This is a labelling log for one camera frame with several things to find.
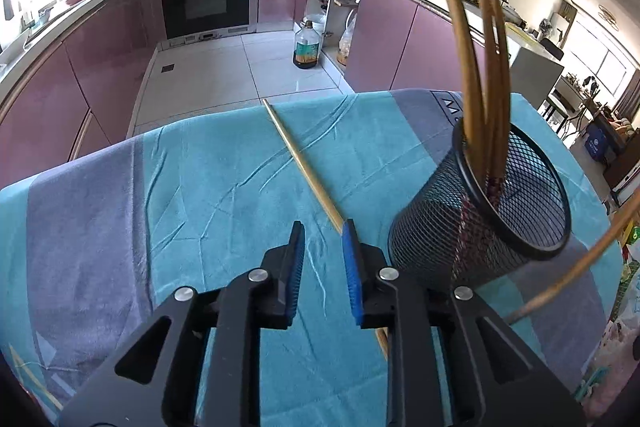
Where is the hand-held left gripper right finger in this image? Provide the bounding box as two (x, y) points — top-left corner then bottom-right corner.
(341, 219), (586, 427)

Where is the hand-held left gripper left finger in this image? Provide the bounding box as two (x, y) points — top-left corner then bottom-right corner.
(59, 221), (307, 427)

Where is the black mesh utensil basket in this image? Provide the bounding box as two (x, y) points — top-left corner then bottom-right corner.
(387, 121), (572, 295)

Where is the brown bamboo chopstick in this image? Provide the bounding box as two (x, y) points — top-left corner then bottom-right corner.
(504, 199), (640, 325)
(262, 98), (391, 362)

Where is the bunch of patterned-end chopsticks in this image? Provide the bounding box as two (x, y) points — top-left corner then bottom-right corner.
(417, 0), (513, 283)

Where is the teal and grey blanket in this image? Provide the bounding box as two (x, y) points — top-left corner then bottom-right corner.
(0, 88), (616, 427)

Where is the cooking oil bottle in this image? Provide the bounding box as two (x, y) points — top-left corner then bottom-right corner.
(293, 20), (321, 68)

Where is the clear plastic bag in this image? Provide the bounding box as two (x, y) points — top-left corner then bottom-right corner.
(337, 9), (361, 66)

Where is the pink kitchen base cabinet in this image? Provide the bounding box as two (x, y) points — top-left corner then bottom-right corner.
(257, 0), (501, 98)
(0, 0), (166, 188)

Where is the white refrigerator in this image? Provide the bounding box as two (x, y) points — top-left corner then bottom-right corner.
(505, 42), (566, 108)

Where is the pink patterned cloth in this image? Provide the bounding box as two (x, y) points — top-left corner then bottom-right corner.
(577, 307), (640, 403)

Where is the blue bag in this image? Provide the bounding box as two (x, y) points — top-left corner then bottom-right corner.
(582, 122), (613, 162)

